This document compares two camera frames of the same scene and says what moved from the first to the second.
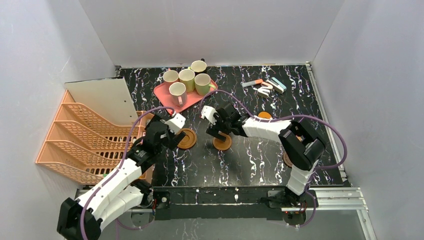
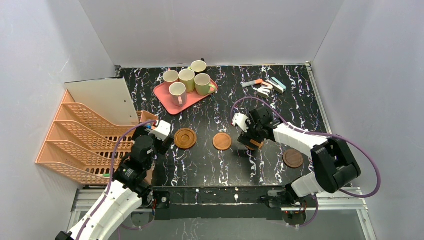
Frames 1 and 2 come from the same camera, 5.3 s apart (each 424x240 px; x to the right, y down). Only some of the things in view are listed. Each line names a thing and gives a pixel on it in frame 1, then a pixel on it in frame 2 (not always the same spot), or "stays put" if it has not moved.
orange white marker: x=256 y=81 stays put
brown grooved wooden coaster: x=189 y=140 stays put
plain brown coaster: x=221 y=145 stays put
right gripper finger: x=215 y=133 → x=245 y=138
